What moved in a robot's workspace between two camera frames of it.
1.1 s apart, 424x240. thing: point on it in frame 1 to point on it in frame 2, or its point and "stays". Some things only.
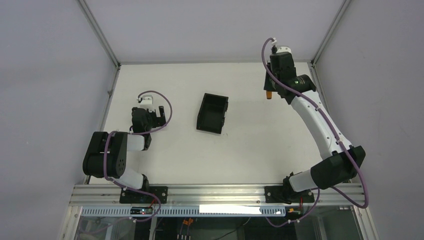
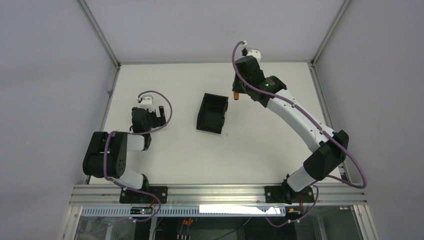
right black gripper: [270, 84] to [238, 86]
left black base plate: [134, 197] stays
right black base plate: [276, 194] stays
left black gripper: [156, 118] stays
